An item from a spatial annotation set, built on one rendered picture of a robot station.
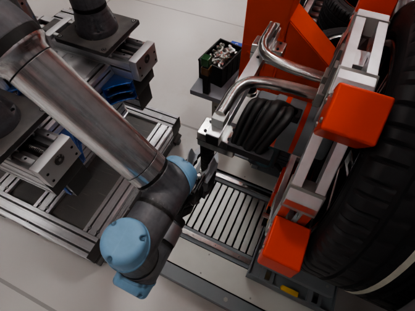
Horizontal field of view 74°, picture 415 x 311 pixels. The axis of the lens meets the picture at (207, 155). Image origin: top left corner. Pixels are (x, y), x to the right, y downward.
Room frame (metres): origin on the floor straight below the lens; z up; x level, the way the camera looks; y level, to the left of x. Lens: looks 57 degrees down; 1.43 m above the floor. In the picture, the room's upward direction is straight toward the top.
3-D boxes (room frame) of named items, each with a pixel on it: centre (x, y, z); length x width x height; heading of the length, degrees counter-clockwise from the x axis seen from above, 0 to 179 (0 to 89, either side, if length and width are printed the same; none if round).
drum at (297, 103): (0.47, -0.22, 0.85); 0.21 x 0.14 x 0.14; 65
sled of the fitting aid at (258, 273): (0.37, -0.44, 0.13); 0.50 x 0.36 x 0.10; 155
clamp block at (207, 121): (0.37, -0.03, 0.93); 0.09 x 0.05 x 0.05; 65
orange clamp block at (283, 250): (0.15, -0.15, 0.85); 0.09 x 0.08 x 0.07; 155
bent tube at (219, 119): (0.40, -0.13, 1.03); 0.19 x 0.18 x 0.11; 65
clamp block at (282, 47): (0.68, -0.17, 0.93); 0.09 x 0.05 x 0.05; 65
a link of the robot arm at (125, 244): (0.14, 0.12, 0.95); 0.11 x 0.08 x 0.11; 154
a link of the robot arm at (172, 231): (0.19, 0.10, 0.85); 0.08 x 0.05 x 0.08; 65
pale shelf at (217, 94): (1.18, -0.08, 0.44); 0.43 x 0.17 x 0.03; 155
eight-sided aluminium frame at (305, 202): (0.44, -0.28, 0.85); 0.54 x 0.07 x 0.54; 155
